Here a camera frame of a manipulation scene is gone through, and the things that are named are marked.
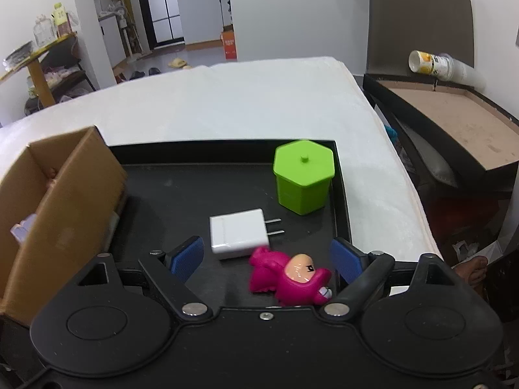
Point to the clear glass jar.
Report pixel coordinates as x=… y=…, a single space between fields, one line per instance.
x=43 y=31

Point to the black slipper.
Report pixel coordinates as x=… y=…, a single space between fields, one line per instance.
x=154 y=71
x=137 y=75

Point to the yellow wooden table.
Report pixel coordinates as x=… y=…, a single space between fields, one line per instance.
x=38 y=75

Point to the green hexagonal lidded container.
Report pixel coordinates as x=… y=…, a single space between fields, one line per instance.
x=302 y=178

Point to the stack of paper cups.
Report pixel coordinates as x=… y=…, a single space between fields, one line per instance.
x=442 y=67

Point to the purple white cube toy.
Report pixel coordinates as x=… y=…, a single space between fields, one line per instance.
x=23 y=229

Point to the white standing fan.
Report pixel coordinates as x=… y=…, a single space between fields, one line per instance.
x=119 y=14

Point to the dark red carton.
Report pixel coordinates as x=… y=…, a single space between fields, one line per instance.
x=65 y=28

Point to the black framed glass door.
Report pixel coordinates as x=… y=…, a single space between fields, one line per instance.
x=160 y=4

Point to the yellow drink bottle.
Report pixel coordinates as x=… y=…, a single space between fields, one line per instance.
x=59 y=14

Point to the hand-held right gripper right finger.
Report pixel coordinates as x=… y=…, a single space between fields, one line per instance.
x=344 y=260

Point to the person's foot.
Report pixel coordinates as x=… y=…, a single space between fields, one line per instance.
x=472 y=271

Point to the black-framed brown tray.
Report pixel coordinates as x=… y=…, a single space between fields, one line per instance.
x=450 y=117

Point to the black tray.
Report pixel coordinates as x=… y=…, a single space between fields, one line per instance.
x=182 y=190

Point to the orange cardboard box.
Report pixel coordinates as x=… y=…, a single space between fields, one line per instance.
x=230 y=44

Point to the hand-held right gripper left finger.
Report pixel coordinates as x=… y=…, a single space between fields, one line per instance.
x=188 y=260

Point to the grey leaning board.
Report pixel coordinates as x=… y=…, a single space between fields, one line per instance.
x=417 y=20

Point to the white kitchen cabinet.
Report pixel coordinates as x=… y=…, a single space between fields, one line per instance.
x=200 y=16

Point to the brown cardboard box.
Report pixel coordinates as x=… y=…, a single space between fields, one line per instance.
x=69 y=202

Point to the white plug charger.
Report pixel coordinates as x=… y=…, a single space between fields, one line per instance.
x=237 y=233

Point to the pink costume figure toy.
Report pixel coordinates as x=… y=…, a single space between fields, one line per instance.
x=279 y=283

